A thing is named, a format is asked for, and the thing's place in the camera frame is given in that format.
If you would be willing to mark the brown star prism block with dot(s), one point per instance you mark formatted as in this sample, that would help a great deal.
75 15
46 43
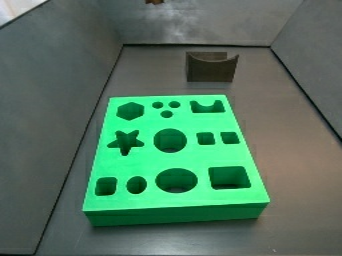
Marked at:
155 2

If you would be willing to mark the green foam shape board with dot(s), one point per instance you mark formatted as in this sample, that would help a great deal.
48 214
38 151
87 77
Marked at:
173 163

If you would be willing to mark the dark grey curved fixture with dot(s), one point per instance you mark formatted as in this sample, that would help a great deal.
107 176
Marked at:
210 67

